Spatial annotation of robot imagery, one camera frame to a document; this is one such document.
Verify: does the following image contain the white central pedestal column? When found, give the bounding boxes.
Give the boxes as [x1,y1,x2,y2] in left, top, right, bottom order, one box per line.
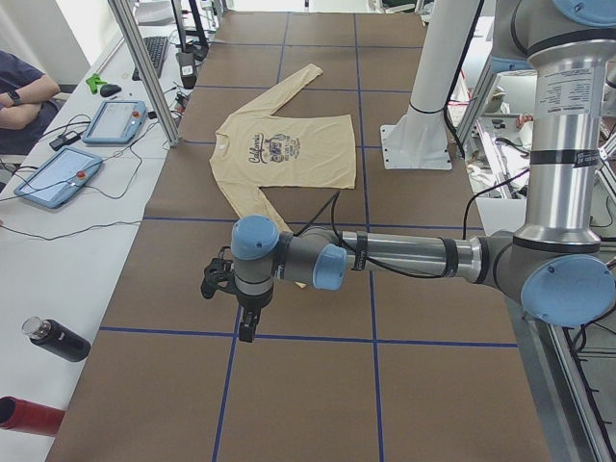
[380,0,483,170]

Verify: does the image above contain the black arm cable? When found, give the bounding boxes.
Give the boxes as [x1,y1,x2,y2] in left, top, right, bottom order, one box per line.
[294,180,530,279]

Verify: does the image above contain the green tool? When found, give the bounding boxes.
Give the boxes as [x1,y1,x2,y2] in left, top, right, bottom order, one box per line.
[86,73,107,94]

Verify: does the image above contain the seated person in navy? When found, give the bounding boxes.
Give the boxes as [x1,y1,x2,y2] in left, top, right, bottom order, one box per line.
[1,51,61,155]

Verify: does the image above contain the black computer mouse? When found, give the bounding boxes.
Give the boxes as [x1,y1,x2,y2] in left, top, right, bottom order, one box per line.
[99,84,122,97]

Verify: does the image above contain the far blue teach pendant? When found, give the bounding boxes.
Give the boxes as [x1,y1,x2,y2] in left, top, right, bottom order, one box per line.
[81,100,147,145]

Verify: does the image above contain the beige long sleeve shirt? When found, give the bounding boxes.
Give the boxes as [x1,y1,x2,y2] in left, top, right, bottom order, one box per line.
[210,64,356,232]

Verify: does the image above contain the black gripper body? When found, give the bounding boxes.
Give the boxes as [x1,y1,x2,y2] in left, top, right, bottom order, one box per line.
[238,292,270,325]

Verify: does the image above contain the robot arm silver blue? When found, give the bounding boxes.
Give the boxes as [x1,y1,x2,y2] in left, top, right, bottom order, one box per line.
[227,1,615,342]

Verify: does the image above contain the near blue teach pendant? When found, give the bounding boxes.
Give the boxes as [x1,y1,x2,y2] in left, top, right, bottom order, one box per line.
[13,146,103,209]

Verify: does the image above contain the blue teach pendant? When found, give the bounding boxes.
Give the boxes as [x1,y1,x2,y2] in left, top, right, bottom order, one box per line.
[81,100,147,145]
[13,146,103,209]

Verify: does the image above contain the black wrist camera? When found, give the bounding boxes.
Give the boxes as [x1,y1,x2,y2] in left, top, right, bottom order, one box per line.
[200,245,237,299]

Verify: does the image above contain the black keyboard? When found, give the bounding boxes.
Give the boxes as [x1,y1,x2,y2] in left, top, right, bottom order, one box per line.
[142,36,169,78]

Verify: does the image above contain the black water bottle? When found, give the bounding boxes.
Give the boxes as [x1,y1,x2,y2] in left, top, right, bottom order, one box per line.
[21,317,90,362]

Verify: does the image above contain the aluminium frame post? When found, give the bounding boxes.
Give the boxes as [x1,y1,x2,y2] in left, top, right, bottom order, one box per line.
[108,0,180,147]

